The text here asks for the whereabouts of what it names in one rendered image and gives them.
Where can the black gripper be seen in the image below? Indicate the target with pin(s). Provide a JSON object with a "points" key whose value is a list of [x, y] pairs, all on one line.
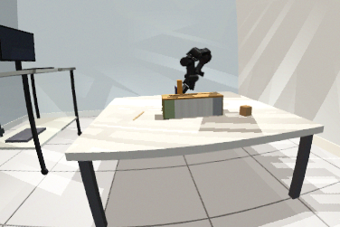
{"points": [[191, 77]]}

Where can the small tan block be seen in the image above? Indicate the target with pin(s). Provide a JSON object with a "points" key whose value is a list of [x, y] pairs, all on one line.
{"points": [[245, 110]]}

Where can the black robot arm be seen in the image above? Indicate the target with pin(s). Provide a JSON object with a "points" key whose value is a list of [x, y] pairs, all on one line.
{"points": [[203, 55]]}

